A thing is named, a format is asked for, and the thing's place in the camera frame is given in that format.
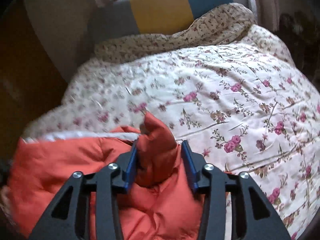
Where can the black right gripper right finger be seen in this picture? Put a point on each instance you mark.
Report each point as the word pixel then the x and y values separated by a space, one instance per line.
pixel 253 216

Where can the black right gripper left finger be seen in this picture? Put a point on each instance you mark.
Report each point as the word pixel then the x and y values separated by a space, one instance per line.
pixel 86 205

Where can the orange down jacket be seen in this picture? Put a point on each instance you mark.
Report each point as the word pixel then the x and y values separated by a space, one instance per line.
pixel 160 204

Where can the floral white quilt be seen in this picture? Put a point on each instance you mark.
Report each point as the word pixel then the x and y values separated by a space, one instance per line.
pixel 242 103

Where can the dark wooden wardrobe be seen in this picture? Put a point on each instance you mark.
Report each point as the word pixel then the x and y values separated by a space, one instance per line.
pixel 30 83

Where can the cluttered wooden nightstand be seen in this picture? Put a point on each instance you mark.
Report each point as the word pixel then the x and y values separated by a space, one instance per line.
pixel 301 35

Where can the pale right curtain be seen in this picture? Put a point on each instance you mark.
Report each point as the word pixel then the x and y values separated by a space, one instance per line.
pixel 266 12

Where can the grey yellow blue headboard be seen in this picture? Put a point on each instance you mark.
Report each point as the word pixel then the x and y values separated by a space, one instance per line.
pixel 131 17

